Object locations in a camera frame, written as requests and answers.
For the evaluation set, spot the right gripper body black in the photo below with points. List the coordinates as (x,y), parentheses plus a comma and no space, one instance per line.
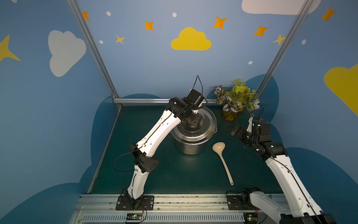
(239,133)

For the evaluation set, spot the aluminium frame post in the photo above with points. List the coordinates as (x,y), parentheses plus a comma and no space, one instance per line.
(292,32)
(76,11)

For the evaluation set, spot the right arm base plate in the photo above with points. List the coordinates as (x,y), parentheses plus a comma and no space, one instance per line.
(235,203)

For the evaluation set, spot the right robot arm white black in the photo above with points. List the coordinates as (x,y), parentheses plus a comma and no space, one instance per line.
(302,207)

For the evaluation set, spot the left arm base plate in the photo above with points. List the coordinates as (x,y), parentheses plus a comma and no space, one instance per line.
(126,203)

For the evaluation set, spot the right aluminium frame post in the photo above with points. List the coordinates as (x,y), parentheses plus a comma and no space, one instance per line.
(292,32)

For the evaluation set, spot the left circuit board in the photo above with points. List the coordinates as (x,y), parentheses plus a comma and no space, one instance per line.
(135,217)

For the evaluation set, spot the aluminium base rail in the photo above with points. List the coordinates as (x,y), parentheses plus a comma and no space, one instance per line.
(168,209)

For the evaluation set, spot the back horizontal aluminium bar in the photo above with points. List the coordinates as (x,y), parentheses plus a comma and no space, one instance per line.
(137,101)

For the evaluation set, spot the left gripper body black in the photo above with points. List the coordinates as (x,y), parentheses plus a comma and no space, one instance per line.
(194,120)

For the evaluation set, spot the potted plant with striped leaves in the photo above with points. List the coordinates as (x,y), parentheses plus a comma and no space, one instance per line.
(237,99)

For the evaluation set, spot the left aluminium frame post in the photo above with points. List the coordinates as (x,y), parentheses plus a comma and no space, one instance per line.
(76,11)

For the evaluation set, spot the circuit board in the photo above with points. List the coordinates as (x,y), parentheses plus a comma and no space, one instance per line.
(250,218)
(135,217)

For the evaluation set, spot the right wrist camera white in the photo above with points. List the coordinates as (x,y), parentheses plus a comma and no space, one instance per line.
(256,124)

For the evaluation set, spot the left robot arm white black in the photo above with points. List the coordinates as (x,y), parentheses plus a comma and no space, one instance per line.
(176,112)

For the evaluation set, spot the stainless steel pot lid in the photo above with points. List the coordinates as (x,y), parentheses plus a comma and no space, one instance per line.
(200,129)

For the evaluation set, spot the beige plastic ladle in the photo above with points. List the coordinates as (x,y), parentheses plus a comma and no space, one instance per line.
(219,148)

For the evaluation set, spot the right circuit board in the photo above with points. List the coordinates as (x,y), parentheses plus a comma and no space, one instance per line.
(250,218)

